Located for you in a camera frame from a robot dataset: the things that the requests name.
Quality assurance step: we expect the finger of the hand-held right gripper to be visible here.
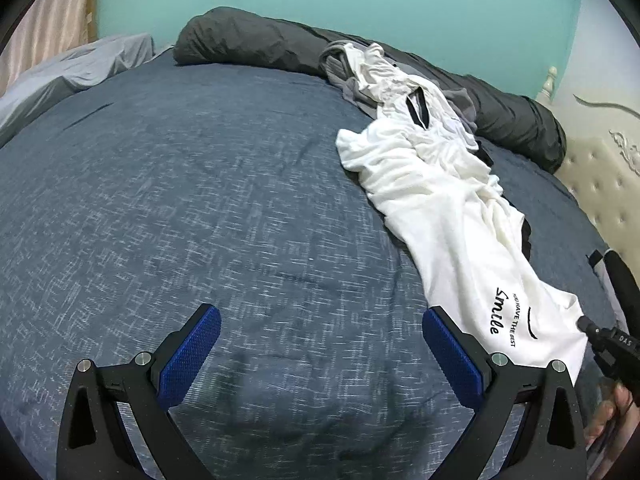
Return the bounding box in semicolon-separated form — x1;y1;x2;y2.
576;315;603;343

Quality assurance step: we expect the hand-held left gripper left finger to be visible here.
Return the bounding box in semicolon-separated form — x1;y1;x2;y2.
56;304;222;480

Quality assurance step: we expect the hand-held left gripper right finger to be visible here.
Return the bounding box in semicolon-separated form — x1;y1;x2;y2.
421;306;587;480

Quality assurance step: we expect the white printed long-sleeve shirt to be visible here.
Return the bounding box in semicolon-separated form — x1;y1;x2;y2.
336;119;588;386

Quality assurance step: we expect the person's right hand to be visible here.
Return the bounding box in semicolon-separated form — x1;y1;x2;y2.
584;384;640;461

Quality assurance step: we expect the cream tufted headboard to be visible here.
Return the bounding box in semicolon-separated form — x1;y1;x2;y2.
537;65;640;271

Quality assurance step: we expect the blue mottled bed cover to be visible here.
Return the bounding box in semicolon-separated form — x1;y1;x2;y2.
0;50;621;480

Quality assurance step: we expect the crumpled white garment black trim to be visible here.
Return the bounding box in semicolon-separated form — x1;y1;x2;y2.
350;44;493;161

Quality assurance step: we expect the grey garment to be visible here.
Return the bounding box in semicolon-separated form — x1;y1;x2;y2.
320;40;481;133

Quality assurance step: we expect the dark grey rolled duvet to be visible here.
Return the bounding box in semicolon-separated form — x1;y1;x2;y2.
172;6;567;173

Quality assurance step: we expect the pink striped curtain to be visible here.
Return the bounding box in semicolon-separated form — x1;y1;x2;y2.
0;0;98;91

